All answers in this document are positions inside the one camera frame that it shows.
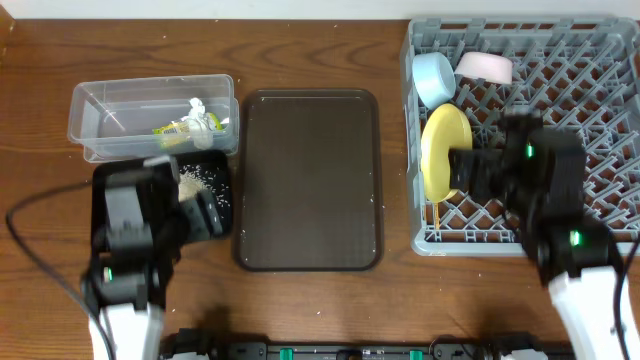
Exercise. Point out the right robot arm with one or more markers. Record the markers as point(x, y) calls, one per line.
point(539, 177)

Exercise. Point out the grey dishwasher rack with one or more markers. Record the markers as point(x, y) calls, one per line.
point(580, 75)

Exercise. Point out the dark brown tray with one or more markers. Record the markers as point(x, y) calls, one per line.
point(309, 181)

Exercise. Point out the pink white bowl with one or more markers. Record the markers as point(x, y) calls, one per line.
point(492, 68)

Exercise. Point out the black waste tray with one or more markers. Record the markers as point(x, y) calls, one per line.
point(205, 196)

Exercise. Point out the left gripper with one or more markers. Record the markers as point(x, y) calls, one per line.
point(202, 217)

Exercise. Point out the clear plastic bin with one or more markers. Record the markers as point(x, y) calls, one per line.
point(113, 120)

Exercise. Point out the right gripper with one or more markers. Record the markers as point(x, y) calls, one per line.
point(485, 163)

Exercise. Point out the wooden chopstick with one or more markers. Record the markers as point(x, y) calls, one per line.
point(436, 216)

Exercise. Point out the yellow snack wrapper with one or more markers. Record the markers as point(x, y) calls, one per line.
point(181, 127)

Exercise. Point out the light blue bowl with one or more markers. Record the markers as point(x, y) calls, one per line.
point(434, 79)

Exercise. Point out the yellow plate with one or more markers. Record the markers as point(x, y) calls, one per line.
point(447, 128)

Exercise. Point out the white tissue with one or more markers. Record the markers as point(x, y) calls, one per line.
point(199, 125)

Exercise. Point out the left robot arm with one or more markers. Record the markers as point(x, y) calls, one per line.
point(126, 292)

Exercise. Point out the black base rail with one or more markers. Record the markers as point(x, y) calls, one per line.
point(196, 344)

